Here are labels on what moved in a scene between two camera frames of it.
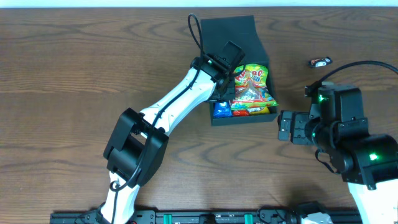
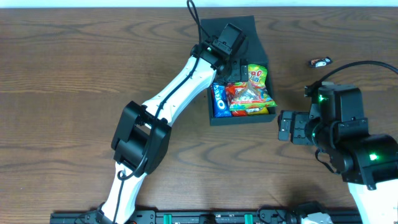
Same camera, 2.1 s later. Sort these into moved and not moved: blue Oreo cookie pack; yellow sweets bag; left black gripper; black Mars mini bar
Moved: left black gripper
Not moved: black Mars mini bar; yellow sweets bag; blue Oreo cookie pack
